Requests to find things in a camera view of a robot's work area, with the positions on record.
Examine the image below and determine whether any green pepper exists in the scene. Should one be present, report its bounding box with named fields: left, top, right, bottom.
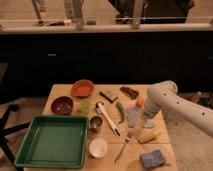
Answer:
left=116, top=102, right=125, bottom=124

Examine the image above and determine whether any metal fork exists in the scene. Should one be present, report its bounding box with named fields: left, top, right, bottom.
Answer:
left=113, top=130, right=134, bottom=164

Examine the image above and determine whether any dark red bowl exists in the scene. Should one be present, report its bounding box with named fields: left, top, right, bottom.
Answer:
left=51, top=96, right=73, bottom=115

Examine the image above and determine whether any orange fruit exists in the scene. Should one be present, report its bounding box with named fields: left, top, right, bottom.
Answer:
left=136, top=97, right=144, bottom=108

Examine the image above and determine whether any black brown block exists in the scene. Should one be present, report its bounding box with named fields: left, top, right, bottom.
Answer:
left=99, top=91, right=118, bottom=103

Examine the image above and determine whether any person in dark clothes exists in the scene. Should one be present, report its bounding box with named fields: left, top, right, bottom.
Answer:
left=108, top=0, right=195, bottom=24

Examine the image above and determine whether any green sponge on counter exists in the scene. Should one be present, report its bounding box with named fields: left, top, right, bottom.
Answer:
left=87, top=19, right=96, bottom=25

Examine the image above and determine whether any dark brown food piece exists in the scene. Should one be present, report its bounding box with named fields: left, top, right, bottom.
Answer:
left=120, top=86, right=139, bottom=100

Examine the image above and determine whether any black office chair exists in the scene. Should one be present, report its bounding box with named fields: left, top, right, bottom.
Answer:
left=0, top=104, right=29, bottom=171

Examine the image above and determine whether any green plastic tray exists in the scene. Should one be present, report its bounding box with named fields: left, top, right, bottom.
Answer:
left=14, top=115, right=89, bottom=169

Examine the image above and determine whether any yellow banana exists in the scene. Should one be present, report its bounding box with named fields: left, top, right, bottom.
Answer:
left=138, top=129, right=161, bottom=144

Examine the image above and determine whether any blue sponge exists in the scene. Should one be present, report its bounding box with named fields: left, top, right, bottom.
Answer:
left=140, top=150, right=166, bottom=169

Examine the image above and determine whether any grey blue towel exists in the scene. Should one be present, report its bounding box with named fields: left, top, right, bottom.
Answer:
left=126, top=107, right=155, bottom=129

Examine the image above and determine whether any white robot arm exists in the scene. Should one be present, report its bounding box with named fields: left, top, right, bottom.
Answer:
left=139, top=80, right=213, bottom=138

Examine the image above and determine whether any small metal cup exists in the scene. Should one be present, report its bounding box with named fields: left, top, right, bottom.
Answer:
left=90, top=116, right=103, bottom=133

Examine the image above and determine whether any orange bowl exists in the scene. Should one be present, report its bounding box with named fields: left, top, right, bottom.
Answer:
left=71, top=79, right=94, bottom=97

